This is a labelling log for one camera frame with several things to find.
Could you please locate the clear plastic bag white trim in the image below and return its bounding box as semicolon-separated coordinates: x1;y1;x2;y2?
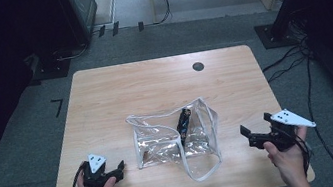
123;94;228;187

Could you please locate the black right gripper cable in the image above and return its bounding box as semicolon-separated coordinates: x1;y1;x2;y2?
290;131;317;178

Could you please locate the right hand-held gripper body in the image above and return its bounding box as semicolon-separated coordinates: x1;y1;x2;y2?
244;104;321;157

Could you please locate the person's right hand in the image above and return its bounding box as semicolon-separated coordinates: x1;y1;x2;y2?
261;126;316;187

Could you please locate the dark glass cabinet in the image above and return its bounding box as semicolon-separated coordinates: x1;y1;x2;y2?
55;0;104;51

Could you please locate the round grey cable grommet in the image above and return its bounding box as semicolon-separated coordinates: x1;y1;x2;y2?
191;60;205;73

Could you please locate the black floor cable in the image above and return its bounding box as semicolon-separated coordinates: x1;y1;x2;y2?
300;53;333;187
258;41;316;85

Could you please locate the black stand base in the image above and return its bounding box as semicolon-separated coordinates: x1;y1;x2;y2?
27;54;75;85
253;18;301;52

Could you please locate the black packet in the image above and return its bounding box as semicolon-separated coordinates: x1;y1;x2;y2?
173;106;197;147

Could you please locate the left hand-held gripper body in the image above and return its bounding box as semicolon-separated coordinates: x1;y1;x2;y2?
78;151;112;187

